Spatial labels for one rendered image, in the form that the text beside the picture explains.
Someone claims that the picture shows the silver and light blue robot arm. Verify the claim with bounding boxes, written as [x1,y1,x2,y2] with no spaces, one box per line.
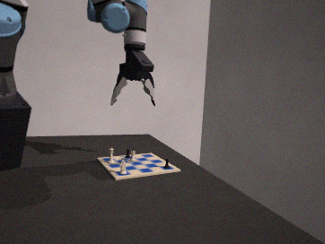
[0,0,154,105]

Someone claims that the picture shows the blue and cream chessboard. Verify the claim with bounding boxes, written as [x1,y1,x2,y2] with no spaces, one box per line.
[97,153,180,180]

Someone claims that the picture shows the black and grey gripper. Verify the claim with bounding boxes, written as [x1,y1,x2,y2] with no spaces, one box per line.
[110,44,155,106]

